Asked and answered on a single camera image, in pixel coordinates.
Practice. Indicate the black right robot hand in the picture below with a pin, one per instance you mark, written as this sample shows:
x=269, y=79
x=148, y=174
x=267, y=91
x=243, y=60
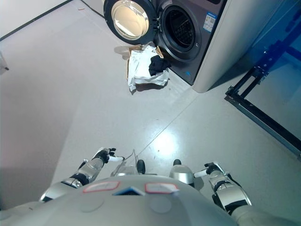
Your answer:
x=214, y=168

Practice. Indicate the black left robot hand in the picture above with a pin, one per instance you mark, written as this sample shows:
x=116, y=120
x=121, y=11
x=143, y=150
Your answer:
x=104, y=155

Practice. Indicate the black garment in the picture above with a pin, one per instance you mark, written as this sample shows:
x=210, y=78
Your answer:
x=157, y=65

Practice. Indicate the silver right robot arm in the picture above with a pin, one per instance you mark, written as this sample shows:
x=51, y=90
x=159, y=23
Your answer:
x=231, y=193

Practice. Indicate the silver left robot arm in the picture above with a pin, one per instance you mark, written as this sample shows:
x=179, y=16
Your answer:
x=94, y=165

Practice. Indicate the round washing machine door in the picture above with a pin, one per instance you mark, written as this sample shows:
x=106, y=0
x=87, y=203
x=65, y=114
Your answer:
x=129, y=20

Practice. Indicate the silver right robot leg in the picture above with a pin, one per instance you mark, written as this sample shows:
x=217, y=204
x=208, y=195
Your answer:
x=181, y=175

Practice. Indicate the silver robot legs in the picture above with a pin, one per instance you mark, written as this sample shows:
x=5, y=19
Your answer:
x=141, y=166

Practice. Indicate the grey robot torso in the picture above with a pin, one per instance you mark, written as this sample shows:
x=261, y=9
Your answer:
x=129, y=208

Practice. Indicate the white cloth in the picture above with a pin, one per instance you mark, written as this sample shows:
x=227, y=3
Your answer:
x=141, y=64

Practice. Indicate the white energy label sticker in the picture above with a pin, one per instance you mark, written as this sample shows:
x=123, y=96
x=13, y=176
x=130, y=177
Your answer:
x=210, y=21

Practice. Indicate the black metal frame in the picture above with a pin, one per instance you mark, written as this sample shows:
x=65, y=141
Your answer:
x=244, y=78

